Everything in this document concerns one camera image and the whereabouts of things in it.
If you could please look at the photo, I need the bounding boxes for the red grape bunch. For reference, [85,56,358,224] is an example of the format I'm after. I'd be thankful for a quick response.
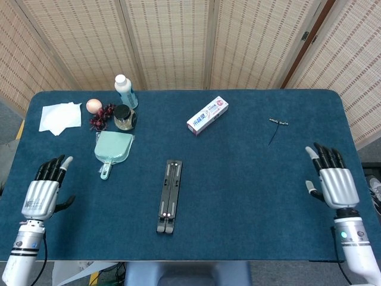
[89,103,117,130]

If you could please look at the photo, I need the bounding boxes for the glass jar black lid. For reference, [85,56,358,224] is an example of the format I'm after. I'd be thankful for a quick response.
[113,104,138,131]

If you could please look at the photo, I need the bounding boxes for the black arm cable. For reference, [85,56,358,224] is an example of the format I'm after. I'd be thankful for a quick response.
[329,226,354,286]
[41,232,50,265]

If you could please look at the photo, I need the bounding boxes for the metal corkscrew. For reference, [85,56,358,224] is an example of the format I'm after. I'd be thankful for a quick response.
[267,117,289,146]

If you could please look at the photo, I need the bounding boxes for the mint green bagged dustpan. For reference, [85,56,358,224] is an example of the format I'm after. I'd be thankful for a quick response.
[93,130,135,180]

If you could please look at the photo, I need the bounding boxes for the white bottle blue label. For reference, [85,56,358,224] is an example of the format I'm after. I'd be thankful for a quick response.
[114,74,139,110]

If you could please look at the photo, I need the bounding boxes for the blue table cloth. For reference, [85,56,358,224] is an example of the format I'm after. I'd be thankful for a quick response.
[0,89,381,263]

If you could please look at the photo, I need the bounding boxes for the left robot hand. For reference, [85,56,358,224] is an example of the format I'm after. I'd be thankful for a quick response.
[20,154,76,222]

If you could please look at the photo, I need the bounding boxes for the white sheet under table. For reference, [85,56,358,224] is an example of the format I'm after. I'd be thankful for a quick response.
[52,261,120,286]

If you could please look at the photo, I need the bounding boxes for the white paper napkins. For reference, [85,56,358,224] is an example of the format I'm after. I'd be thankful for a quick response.
[38,101,83,137]

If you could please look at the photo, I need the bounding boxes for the gray sneaker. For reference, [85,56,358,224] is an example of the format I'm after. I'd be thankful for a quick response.
[368,175,381,223]

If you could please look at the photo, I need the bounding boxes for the peach-coloured egg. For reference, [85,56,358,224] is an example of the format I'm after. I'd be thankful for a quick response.
[86,98,104,114]

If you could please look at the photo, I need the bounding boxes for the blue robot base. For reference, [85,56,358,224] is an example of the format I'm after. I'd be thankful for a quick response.
[123,261,253,286]

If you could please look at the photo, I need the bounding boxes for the bamboo folding screen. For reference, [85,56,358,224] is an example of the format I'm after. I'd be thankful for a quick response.
[0,0,381,150]

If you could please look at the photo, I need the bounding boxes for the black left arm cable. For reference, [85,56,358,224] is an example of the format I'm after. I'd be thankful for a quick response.
[41,232,50,265]

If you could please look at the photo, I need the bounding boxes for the white toothpaste box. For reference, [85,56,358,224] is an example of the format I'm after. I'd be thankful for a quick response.
[186,95,230,137]

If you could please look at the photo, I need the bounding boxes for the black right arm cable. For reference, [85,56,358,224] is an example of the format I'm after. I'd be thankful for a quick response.
[329,226,354,286]

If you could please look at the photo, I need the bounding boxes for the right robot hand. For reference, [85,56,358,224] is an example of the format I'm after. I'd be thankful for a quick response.
[304,142,360,211]

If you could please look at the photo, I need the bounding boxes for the black folding stand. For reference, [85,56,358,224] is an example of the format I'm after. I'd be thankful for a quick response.
[156,159,184,236]

